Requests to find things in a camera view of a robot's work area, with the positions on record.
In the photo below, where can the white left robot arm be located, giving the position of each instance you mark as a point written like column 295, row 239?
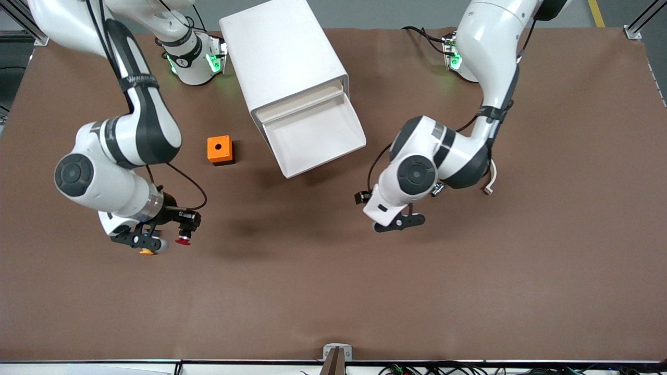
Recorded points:
column 490, row 41

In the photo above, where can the silver right base connector plate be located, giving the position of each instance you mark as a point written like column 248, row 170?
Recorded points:
column 221, row 52

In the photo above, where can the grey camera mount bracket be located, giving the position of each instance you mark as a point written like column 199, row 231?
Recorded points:
column 328, row 354

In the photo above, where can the aluminium frame post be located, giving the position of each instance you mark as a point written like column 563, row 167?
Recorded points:
column 40, row 37
column 632, row 33

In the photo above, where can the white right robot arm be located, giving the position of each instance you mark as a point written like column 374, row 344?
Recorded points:
column 146, row 130

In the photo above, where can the brown table cover sheet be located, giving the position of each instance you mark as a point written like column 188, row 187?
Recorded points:
column 333, row 271

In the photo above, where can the orange button enclosure box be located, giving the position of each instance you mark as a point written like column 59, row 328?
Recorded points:
column 212, row 151

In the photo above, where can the silver left base connector plate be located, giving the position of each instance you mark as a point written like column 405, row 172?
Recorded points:
column 451, row 52

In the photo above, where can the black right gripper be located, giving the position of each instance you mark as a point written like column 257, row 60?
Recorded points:
column 169, row 211

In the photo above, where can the red cap push button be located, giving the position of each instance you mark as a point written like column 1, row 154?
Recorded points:
column 182, row 241

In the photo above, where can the white curved plastic bracket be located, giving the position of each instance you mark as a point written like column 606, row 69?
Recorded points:
column 490, row 188

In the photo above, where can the white drawer cabinet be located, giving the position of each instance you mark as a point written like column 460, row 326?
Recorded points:
column 276, row 47

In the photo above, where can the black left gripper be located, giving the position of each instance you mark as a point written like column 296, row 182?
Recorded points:
column 357, row 199

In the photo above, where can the small silver metal connector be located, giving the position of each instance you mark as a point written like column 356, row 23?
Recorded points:
column 438, row 189

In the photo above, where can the white plastic drawer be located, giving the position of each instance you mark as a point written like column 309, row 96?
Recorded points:
column 318, row 135
column 299, row 101

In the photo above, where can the silver base connector plate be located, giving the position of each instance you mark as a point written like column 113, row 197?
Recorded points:
column 221, row 52
column 451, row 52

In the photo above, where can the yellow cap push button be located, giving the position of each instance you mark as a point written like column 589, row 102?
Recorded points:
column 147, row 252

